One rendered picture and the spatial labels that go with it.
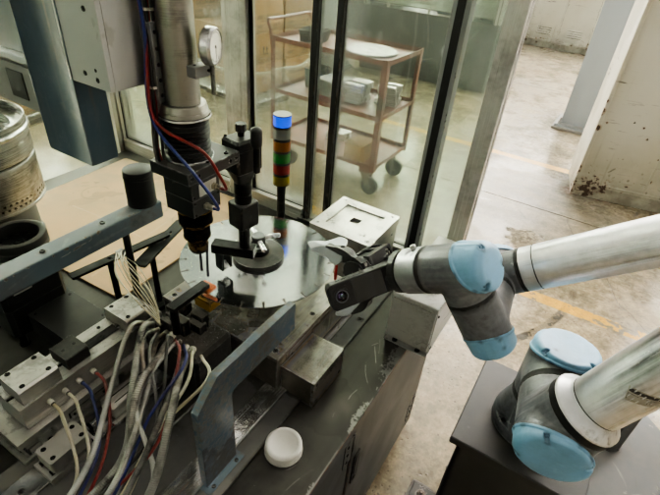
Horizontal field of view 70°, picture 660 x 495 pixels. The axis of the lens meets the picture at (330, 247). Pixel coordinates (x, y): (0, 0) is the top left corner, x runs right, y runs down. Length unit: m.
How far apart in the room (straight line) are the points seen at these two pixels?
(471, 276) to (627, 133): 3.23
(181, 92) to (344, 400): 0.66
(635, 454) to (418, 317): 1.32
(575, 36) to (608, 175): 5.42
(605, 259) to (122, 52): 0.73
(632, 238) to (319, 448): 0.63
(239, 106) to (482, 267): 1.05
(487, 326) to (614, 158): 3.23
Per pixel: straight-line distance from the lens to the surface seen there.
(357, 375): 1.08
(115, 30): 0.72
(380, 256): 0.83
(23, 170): 1.40
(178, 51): 0.71
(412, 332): 1.11
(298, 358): 1.00
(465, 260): 0.68
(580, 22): 9.13
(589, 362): 0.94
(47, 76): 0.85
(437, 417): 2.00
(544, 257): 0.82
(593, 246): 0.81
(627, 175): 3.96
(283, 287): 0.96
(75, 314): 1.16
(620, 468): 2.15
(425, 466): 1.88
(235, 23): 1.48
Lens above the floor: 1.57
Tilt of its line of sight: 35 degrees down
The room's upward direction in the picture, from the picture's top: 5 degrees clockwise
